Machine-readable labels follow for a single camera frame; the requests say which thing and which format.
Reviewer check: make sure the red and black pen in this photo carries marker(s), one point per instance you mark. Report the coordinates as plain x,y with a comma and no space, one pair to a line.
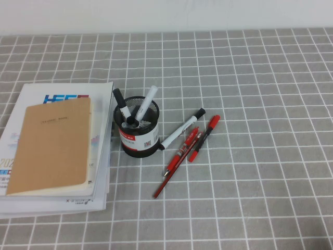
205,135

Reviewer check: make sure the red gel pen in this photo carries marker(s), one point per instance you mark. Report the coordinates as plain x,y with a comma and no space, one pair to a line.
182,152

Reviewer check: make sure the black mesh pen holder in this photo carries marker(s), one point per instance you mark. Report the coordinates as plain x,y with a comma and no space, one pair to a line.
140,152

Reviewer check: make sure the grey pen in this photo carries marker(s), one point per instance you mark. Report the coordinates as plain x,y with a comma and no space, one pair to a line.
124,125

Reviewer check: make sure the white marker with black cap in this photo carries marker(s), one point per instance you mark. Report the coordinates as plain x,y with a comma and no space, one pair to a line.
124,109
179,130

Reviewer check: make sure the short black capped marker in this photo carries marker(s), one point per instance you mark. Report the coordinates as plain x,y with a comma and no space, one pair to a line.
131,120

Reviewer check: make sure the red pencil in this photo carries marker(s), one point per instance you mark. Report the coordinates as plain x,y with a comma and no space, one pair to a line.
169,179

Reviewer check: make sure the white magazine with blue logo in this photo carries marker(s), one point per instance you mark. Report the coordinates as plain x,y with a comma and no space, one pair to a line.
65,89

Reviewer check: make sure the brown kraft notebook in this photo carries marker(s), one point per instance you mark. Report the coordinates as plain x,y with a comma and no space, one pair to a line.
52,145

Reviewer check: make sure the white booklet stack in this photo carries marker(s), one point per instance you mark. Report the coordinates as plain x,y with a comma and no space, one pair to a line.
52,207

